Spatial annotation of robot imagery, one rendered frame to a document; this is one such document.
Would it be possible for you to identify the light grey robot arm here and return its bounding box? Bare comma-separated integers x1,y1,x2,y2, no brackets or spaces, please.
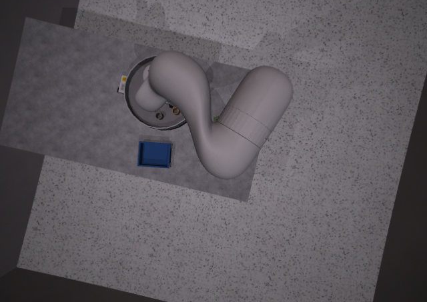
135,51,293,179

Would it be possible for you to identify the blue crate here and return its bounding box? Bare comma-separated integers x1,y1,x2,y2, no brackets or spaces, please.
137,141,173,169

